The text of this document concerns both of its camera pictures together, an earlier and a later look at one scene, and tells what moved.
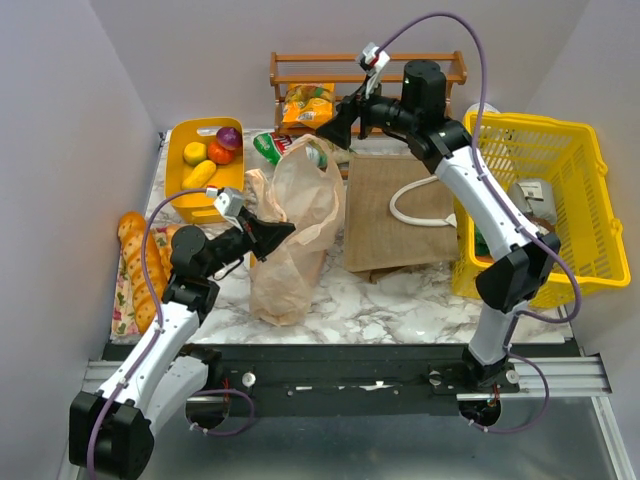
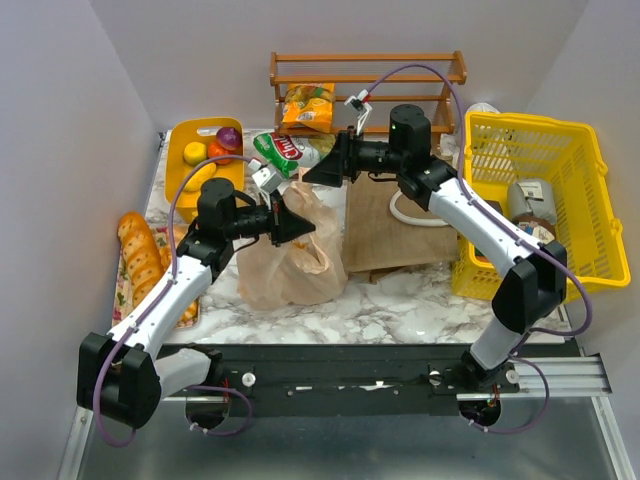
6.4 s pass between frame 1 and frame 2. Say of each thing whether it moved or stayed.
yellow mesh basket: stayed
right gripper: moved
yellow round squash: stayed
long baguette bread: stayed
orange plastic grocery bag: moved
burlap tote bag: stayed
